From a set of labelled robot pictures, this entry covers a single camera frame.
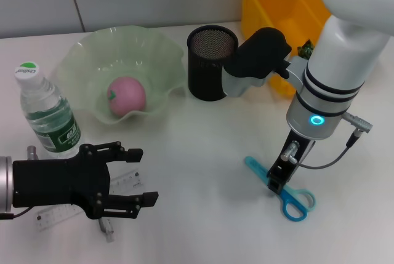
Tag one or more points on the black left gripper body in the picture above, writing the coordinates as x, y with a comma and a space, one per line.
58, 181

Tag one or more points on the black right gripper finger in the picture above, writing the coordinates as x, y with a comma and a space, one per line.
275, 185

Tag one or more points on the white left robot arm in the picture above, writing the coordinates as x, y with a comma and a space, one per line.
6, 184

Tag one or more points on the black mesh pen holder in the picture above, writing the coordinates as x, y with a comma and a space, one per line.
203, 76

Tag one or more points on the yellow plastic bin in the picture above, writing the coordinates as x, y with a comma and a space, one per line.
264, 5

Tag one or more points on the green plastic wrapper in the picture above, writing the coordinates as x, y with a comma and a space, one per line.
305, 50

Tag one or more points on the grey pen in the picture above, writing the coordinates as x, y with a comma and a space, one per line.
106, 230

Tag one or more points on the blue scissors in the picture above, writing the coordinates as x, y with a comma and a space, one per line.
292, 205

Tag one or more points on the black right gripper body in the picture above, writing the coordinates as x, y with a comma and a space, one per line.
292, 168

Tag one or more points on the clear plastic water bottle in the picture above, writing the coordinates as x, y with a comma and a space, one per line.
49, 116

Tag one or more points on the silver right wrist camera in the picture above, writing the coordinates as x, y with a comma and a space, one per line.
258, 51

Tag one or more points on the pink peach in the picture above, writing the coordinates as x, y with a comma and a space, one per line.
126, 96

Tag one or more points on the transparent plastic ruler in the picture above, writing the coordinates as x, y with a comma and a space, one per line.
129, 181

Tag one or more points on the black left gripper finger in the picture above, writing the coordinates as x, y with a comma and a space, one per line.
149, 198
134, 154

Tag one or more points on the green glass fruit plate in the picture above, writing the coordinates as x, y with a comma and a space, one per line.
92, 58

